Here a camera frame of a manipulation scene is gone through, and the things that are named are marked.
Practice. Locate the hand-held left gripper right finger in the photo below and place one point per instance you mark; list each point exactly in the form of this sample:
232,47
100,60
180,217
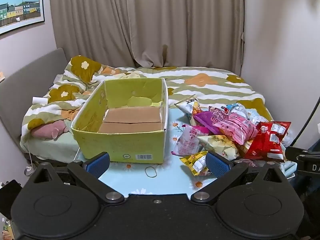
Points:
217,163

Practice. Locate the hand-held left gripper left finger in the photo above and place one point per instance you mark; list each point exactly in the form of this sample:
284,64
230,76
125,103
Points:
98,163

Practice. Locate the yellow cardboard box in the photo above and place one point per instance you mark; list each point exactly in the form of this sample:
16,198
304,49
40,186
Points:
120,142

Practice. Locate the pink striped snack packet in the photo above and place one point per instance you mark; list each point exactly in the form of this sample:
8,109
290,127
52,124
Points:
236,126

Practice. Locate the red snack packet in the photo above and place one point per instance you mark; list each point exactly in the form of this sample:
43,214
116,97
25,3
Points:
271,141

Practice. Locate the pale yellow floral snack packet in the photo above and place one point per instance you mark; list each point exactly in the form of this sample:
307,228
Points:
221,147

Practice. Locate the small yellow snack packet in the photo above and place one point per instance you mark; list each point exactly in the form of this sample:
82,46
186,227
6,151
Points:
196,163

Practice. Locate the white pink snack packet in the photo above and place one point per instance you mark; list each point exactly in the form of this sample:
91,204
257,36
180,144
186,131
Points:
187,143

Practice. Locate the purple snack packet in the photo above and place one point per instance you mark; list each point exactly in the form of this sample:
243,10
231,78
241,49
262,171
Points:
205,120

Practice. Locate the light blue daisy tablecloth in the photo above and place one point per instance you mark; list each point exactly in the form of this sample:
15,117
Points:
172,180

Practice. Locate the rubber band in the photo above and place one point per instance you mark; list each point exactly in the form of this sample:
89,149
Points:
145,172

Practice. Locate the blue white snack packet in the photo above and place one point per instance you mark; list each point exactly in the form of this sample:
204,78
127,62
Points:
237,108

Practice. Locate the clear white snack packet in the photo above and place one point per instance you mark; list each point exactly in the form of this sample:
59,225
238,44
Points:
258,118

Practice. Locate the pink plush toy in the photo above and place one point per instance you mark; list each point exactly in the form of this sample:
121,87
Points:
46,129

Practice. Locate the white yellow snack packet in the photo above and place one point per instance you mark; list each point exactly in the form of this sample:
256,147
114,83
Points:
188,105

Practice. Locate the floral striped blanket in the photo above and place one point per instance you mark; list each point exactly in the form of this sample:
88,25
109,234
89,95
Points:
212,90

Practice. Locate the grey bed headboard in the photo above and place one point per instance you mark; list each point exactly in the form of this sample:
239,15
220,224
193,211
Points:
25,80

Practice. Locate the beige curtain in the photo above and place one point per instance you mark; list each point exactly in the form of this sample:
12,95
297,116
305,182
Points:
150,22

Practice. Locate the framed houses picture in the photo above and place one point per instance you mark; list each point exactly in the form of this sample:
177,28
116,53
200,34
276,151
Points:
20,7

